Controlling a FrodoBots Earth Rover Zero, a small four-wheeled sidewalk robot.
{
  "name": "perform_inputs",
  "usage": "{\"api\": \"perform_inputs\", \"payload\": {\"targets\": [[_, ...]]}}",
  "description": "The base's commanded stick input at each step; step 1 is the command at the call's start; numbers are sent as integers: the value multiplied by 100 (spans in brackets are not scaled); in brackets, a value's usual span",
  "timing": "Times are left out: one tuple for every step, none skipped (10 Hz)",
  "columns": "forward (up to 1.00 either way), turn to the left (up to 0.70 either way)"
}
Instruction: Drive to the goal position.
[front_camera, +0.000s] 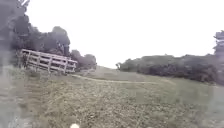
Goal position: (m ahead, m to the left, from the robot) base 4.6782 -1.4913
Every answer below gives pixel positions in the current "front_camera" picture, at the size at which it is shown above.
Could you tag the row of dark trees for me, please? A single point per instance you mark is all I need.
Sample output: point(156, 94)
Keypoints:
point(43, 41)

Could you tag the dark bushes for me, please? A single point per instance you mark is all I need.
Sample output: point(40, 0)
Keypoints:
point(180, 66)

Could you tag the mown grass slope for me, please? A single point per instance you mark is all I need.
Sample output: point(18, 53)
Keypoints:
point(110, 103)

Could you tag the robot's own part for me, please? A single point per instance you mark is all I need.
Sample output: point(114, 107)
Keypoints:
point(74, 126)

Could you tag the narrow dirt path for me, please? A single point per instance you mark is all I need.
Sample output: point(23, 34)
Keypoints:
point(113, 81)

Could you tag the wooden rail fence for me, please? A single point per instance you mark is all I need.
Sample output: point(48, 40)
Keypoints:
point(48, 61)

